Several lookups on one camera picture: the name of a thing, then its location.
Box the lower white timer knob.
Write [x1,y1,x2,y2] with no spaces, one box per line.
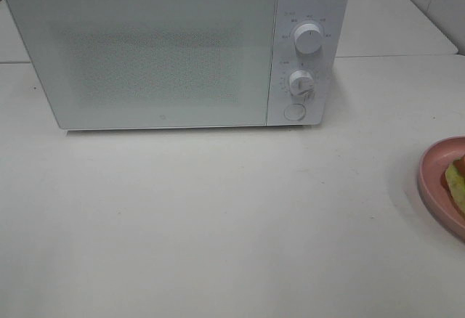
[288,70,315,97]

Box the toast sandwich with lettuce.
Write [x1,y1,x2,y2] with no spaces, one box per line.
[442,156,464,216]

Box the upper white power knob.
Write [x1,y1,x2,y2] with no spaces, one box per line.
[294,21,323,54]

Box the white microwave door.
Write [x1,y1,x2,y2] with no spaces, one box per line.
[7,0,275,130]

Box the pink plate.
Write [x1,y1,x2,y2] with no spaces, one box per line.
[417,136,464,242]

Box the round door release button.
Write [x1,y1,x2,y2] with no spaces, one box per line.
[284,104,306,121]

